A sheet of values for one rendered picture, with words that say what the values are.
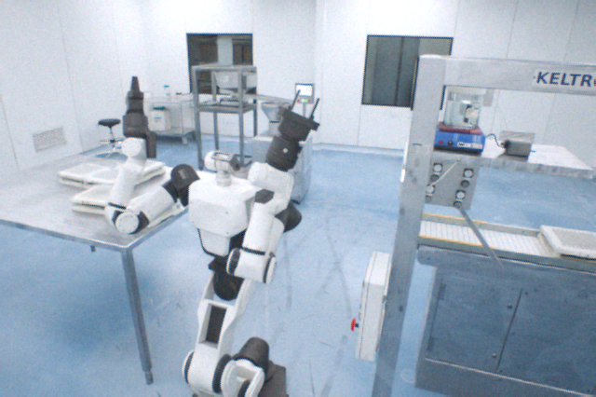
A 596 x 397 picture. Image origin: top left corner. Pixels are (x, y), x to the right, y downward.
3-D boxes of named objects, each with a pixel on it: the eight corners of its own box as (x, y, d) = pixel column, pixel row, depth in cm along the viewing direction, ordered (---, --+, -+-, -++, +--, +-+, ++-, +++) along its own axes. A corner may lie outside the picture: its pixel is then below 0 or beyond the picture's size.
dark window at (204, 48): (190, 93, 729) (185, 33, 687) (190, 93, 730) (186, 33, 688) (253, 96, 702) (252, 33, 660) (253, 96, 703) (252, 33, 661)
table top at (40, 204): (-75, 206, 211) (-76, 200, 210) (75, 157, 308) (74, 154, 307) (127, 253, 169) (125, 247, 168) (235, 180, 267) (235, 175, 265)
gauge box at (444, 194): (416, 202, 161) (424, 157, 154) (417, 194, 171) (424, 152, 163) (470, 210, 155) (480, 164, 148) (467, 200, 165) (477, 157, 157)
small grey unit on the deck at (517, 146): (499, 154, 153) (503, 139, 150) (496, 150, 159) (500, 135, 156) (531, 157, 149) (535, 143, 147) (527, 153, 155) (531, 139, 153)
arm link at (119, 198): (113, 171, 134) (96, 223, 133) (122, 175, 126) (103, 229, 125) (141, 180, 141) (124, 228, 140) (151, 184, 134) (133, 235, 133)
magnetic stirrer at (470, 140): (432, 150, 155) (436, 129, 151) (431, 139, 174) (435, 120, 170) (483, 155, 149) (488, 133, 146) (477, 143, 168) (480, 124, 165)
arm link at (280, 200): (270, 164, 104) (258, 212, 102) (296, 173, 108) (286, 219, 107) (260, 165, 109) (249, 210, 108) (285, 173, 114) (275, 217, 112)
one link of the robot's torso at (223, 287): (240, 265, 176) (239, 231, 169) (265, 269, 172) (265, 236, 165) (210, 299, 151) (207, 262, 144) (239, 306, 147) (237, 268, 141)
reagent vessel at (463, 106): (441, 127, 154) (449, 80, 147) (440, 121, 168) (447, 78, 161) (480, 130, 150) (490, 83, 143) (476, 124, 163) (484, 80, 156)
